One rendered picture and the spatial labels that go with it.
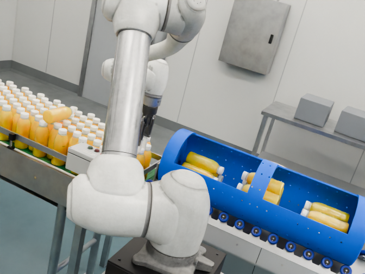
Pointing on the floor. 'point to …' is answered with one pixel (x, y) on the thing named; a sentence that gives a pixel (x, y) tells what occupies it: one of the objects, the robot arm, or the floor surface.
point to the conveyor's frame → (54, 178)
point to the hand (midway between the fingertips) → (141, 144)
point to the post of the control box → (76, 250)
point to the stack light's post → (106, 250)
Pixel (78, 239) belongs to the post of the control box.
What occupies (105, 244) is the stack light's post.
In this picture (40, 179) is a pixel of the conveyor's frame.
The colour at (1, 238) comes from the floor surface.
